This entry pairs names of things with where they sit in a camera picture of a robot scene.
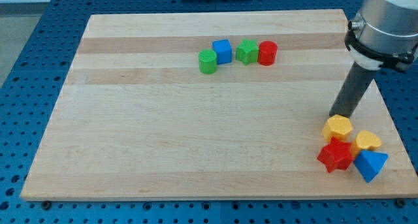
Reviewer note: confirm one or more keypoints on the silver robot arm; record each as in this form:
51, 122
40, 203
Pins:
383, 34

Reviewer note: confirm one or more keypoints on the wooden board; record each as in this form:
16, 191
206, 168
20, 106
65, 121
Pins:
137, 120

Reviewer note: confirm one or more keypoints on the green cylinder block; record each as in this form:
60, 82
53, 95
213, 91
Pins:
207, 61

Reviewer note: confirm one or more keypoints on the blue cube block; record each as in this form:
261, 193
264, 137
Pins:
223, 51

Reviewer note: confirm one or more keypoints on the green star block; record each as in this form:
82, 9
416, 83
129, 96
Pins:
247, 51

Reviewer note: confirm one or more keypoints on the red cylinder block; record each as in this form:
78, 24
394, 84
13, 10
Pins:
267, 53

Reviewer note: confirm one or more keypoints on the yellow hexagon block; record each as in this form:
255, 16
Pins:
337, 126

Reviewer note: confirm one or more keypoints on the red star block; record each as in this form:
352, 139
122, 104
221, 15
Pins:
336, 155

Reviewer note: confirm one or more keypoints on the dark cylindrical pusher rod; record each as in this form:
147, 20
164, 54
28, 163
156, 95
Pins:
354, 87

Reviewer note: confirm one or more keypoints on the yellow heart block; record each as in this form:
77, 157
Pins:
365, 140

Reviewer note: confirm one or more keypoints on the blue triangle block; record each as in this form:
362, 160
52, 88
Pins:
370, 164

